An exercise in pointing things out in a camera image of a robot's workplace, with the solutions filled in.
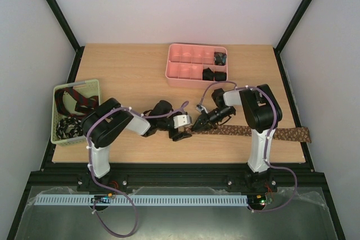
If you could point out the green perforated basket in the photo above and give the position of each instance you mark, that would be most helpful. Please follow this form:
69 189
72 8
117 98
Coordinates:
87 88

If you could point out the pink compartment organizer box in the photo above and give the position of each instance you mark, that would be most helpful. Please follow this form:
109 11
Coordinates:
186 62

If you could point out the black white patterned tie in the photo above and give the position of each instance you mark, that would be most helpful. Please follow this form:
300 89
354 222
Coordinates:
69 127

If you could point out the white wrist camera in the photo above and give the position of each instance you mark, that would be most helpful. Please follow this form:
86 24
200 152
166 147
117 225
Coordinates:
201 109
182 120

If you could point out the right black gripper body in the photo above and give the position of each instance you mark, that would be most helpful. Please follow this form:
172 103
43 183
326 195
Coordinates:
210 117

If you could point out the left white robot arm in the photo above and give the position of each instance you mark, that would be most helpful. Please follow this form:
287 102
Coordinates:
104 124

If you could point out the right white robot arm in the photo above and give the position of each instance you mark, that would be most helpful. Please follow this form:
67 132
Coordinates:
262 114

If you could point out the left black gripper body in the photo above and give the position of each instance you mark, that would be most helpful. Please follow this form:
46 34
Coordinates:
162 124

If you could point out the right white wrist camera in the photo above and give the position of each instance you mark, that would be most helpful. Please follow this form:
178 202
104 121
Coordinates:
201 109

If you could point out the rolled black tie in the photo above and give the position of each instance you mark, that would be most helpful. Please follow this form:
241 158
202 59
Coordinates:
208 74
220 76

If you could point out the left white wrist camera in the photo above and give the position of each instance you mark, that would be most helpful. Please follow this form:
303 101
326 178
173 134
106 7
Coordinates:
182 120

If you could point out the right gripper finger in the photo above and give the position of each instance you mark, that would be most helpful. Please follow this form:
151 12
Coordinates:
201 118
204 126

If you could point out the light blue cable duct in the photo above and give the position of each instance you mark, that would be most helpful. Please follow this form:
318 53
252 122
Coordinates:
141 200

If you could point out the rolled black tie left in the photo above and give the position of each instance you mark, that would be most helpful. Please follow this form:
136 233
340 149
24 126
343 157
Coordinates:
208 74

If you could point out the rolled blue patterned tie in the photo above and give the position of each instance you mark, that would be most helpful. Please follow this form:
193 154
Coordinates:
220 59

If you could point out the black aluminium frame rail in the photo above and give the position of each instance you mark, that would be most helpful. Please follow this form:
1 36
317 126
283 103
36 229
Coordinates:
231 177

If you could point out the rolled black tie right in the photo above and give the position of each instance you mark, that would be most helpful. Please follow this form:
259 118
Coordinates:
220 76

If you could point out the red black striped tie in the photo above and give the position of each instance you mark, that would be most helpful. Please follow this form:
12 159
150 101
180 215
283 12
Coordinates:
83 104

